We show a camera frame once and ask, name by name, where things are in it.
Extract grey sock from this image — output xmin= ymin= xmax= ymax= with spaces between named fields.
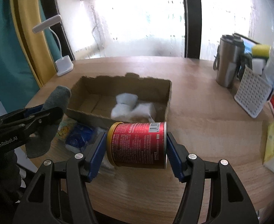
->
xmin=25 ymin=85 xmax=71 ymax=159

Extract green cartoon tissue pack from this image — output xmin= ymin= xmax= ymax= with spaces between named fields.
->
xmin=56 ymin=117 xmax=77 ymax=141

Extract blue tissue pack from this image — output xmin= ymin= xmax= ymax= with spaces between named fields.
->
xmin=65 ymin=124 xmax=95 ymax=154

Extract red can yellow lid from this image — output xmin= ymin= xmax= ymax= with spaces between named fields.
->
xmin=106 ymin=122 xmax=167 ymax=169

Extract yellow teal curtain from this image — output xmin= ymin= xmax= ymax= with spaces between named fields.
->
xmin=0 ymin=0 xmax=61 ymax=112

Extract white desk lamp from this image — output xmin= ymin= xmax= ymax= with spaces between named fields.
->
xmin=32 ymin=15 xmax=74 ymax=77

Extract brown cardboard box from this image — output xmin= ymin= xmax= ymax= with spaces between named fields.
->
xmin=66 ymin=73 xmax=172 ymax=129

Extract white rolled socks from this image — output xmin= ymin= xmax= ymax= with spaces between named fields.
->
xmin=111 ymin=93 xmax=157 ymax=123

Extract white perforated basket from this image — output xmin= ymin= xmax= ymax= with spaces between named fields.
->
xmin=234 ymin=66 xmax=272 ymax=118

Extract yellow sponge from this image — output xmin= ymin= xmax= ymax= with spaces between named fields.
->
xmin=251 ymin=44 xmax=271 ymax=58

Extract steel travel mug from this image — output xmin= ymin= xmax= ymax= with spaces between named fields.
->
xmin=213 ymin=34 xmax=245 ymax=88

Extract tablet with blue screen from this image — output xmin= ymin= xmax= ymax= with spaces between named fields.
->
xmin=233 ymin=33 xmax=259 ymax=54

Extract black window frame post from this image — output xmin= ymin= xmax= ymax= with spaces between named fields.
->
xmin=184 ymin=0 xmax=202 ymax=59

